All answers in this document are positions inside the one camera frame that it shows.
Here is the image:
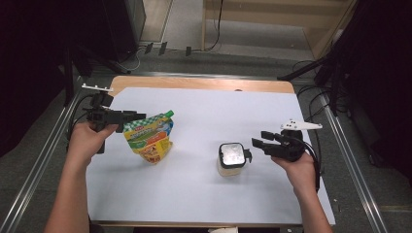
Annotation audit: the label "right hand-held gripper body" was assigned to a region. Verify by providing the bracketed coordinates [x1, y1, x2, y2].
[268, 118, 324, 162]

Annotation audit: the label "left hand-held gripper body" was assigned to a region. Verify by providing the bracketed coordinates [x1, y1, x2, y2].
[81, 83, 126, 134]

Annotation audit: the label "yellow spouted pouch green cap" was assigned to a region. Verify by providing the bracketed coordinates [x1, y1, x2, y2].
[122, 110, 176, 166]

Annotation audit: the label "clear jar with black lid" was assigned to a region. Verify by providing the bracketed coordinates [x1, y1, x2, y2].
[216, 142, 254, 178]

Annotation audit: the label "person's right hand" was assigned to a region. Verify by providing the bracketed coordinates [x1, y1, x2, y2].
[270, 151, 318, 195]

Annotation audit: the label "person's left hand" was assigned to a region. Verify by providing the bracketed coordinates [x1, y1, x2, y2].
[66, 121, 120, 165]

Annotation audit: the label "black stand leg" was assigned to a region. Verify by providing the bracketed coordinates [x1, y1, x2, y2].
[276, 54, 329, 82]

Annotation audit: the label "white paper table sheet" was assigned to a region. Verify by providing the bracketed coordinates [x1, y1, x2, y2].
[85, 86, 336, 226]

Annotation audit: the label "dark curtain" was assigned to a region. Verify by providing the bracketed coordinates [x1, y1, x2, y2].
[324, 0, 412, 183]
[0, 0, 110, 158]

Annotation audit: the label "black cabinet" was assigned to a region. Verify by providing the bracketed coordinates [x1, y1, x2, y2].
[102, 0, 148, 64]

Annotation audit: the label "small white object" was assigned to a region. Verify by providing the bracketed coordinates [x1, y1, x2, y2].
[207, 226, 239, 233]

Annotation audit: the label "left hand-held gripper black cable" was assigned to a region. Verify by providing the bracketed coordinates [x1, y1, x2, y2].
[65, 92, 99, 144]

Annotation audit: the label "hand-held gripper black cable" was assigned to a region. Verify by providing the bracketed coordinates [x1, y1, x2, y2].
[300, 141, 323, 192]
[65, 92, 99, 144]

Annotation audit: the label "right hand-held gripper black cable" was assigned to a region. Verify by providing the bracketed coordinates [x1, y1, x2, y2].
[300, 141, 323, 192]

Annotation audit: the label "black floor cables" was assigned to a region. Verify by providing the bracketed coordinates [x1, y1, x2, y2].
[291, 58, 339, 169]

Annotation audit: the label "white floor cable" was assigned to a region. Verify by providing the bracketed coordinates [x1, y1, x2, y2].
[115, 47, 145, 73]

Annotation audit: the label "long metal floor rail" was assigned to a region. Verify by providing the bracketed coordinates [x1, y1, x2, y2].
[319, 93, 390, 233]
[0, 76, 86, 233]

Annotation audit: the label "metal floor rail behind table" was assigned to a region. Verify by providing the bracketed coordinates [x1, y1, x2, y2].
[82, 70, 320, 82]

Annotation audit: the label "light wooden frame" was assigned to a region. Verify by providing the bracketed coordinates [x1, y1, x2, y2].
[200, 0, 359, 60]

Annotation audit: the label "thin black hanging cable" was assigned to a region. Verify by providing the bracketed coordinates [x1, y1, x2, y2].
[203, 0, 225, 52]

